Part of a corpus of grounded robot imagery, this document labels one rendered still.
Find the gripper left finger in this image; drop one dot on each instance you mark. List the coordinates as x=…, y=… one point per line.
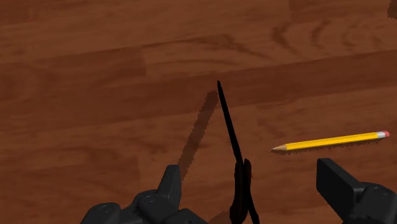
x=161, y=198

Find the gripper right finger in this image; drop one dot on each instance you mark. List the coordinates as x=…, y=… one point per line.
x=347, y=189

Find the yellow pencil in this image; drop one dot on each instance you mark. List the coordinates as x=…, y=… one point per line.
x=330, y=141

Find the black scissors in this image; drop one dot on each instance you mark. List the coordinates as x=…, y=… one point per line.
x=238, y=173

